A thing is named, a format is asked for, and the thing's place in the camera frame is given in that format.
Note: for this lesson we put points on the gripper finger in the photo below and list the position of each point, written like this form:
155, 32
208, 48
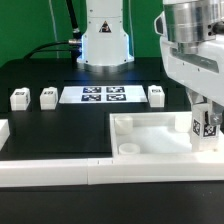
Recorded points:
215, 113
197, 101

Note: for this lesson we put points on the white marker sheet with tags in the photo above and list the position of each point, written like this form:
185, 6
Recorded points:
103, 94

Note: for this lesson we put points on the white U-shaped obstacle fence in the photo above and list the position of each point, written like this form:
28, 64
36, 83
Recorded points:
155, 168

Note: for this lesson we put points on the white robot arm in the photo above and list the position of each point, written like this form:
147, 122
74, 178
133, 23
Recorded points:
191, 42

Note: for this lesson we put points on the white square tabletop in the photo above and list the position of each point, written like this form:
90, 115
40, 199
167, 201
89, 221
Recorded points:
146, 134

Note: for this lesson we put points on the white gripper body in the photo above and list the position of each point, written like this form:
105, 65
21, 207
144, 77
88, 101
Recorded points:
202, 72

